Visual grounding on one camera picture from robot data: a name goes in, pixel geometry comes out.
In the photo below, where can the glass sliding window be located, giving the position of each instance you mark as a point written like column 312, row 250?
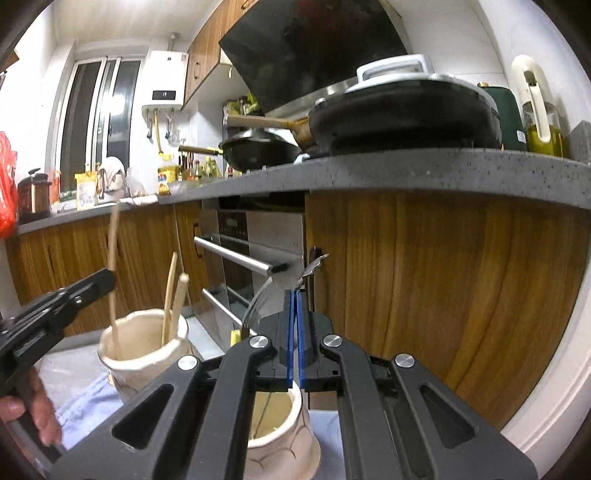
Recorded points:
column 97, row 115

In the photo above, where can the red plastic bag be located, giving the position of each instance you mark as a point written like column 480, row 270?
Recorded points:
column 5, row 184

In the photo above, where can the grey speckled kitchen countertop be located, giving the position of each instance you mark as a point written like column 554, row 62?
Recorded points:
column 415, row 170

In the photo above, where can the built-in steel oven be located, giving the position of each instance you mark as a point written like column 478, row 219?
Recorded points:
column 277, row 235

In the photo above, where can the wooden wall cabinet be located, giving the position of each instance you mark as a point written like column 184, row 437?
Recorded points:
column 207, row 50

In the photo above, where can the seasoning jars behind stove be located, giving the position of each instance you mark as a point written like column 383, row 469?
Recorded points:
column 242, row 105

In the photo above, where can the person's left hand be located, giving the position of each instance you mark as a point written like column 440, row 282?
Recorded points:
column 44, row 410

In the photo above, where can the brown lidded jar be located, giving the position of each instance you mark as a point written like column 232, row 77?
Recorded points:
column 34, row 194

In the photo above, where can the white water heater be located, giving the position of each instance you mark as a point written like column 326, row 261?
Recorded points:
column 164, row 78

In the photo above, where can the yellow plastic fork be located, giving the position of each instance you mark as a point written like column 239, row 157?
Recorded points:
column 236, row 337

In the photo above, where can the white cloth on faucet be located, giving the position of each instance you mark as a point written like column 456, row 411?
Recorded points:
column 111, row 173

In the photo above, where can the row of sauce bottles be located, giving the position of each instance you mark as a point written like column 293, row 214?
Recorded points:
column 203, row 170

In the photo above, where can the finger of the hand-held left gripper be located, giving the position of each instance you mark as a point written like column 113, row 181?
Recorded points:
column 92, row 286

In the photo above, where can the metal fork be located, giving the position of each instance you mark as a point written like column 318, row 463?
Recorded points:
column 258, row 300
column 313, row 270

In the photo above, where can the cream ceramic double utensil holder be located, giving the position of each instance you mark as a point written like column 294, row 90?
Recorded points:
column 138, row 364

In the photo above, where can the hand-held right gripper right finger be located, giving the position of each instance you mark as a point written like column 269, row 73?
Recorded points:
column 302, row 337

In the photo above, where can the blue printed cloth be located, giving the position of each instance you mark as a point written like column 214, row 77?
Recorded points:
column 87, row 406

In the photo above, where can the small black wok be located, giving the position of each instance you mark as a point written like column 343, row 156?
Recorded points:
column 258, row 152

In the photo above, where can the large black frying pan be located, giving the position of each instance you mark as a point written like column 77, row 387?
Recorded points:
column 406, row 120

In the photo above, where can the yellow food packet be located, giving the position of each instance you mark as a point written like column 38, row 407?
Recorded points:
column 86, row 191

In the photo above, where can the white rag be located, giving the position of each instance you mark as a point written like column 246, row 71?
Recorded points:
column 141, row 200

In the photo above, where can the black range hood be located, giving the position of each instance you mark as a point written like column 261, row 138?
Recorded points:
column 314, row 46

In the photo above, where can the white lidded pot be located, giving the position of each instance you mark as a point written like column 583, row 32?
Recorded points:
column 397, row 69

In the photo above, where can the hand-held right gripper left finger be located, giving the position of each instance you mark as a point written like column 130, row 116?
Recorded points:
column 290, row 337

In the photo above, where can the yellow cooking oil bottle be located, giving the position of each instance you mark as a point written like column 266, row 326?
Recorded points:
column 167, row 177

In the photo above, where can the dark green appliance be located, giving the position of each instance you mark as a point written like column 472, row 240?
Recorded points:
column 505, row 115

